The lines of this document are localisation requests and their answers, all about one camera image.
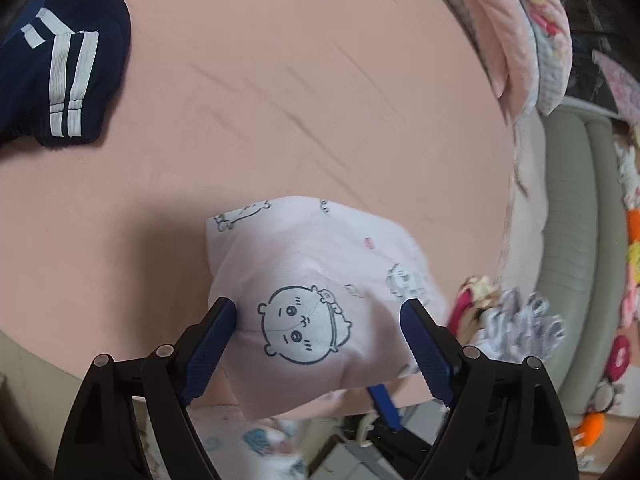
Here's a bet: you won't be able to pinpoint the beige pillow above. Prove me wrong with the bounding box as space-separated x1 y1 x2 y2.
496 110 549 297

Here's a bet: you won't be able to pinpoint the green bed headboard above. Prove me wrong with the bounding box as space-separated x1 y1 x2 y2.
536 106 614 425

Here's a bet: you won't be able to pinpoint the plush toys on headboard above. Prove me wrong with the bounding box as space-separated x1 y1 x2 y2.
576 136 639 474

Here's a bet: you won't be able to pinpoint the pink cartoon pajama pants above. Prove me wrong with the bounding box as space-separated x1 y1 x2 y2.
206 196 448 419

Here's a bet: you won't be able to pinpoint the fluffy cartoon pajama leg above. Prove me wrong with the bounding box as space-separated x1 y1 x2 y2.
188 405 308 479

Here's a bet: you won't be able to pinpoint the pink bed sheet mattress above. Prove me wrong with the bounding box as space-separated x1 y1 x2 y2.
1 0 513 375

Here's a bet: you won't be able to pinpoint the navy striped garment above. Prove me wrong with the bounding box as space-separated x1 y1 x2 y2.
1 0 131 148

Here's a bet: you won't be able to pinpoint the pink folded quilt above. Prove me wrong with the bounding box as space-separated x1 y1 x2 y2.
445 0 573 120

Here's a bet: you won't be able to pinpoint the pile of folded clothes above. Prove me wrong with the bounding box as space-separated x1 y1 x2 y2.
447 276 566 363

